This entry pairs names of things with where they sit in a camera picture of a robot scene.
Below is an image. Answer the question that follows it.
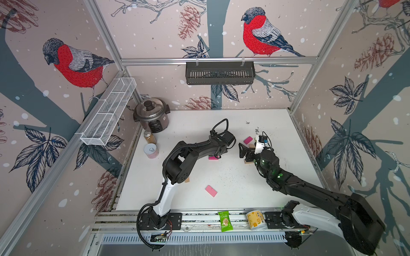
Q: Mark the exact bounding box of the white wire basket shelf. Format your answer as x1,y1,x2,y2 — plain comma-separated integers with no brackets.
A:
80,77,136,146

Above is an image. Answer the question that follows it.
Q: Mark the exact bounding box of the light pink block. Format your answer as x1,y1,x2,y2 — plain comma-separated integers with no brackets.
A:
205,185,217,197

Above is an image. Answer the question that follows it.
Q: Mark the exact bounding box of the silver rice cooker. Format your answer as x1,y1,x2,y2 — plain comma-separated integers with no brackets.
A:
133,98,170,133

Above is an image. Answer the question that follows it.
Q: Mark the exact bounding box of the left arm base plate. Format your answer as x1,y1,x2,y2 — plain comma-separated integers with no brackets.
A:
137,213,182,230

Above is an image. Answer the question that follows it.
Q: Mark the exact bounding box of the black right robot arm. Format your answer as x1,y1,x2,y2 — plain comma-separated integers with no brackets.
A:
239,143,385,255

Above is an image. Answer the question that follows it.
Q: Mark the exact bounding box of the green snack packet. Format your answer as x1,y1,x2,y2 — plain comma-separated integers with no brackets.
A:
218,211,233,232

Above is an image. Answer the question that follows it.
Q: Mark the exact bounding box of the pink tin can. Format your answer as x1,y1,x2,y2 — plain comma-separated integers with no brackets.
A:
144,144,159,159

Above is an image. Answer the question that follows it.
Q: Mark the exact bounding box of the black hanging metal basket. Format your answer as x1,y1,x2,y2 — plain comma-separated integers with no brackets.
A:
185,61,256,85

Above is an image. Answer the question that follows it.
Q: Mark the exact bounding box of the glass spice jar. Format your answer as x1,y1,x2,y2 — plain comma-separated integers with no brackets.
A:
144,131,157,145

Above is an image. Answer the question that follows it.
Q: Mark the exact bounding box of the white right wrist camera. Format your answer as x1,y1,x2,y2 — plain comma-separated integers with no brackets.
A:
254,135,268,154

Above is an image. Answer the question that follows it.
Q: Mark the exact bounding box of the yellow cup on rail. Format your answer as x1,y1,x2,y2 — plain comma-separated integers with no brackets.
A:
246,210,268,231

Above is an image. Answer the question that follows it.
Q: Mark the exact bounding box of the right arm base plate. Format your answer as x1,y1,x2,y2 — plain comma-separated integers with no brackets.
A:
264,212,310,230

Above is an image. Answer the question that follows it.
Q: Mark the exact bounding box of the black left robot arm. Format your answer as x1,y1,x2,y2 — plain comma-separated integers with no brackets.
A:
136,118,237,251

